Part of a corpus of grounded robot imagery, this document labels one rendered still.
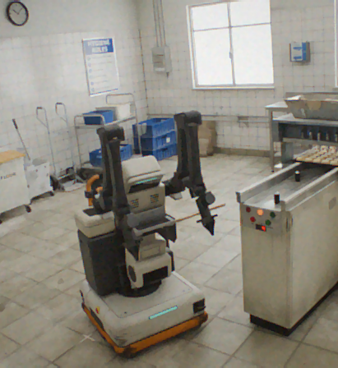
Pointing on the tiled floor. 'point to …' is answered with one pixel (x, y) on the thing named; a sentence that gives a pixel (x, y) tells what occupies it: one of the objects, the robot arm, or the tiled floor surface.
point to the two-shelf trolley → (103, 126)
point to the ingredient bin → (4, 181)
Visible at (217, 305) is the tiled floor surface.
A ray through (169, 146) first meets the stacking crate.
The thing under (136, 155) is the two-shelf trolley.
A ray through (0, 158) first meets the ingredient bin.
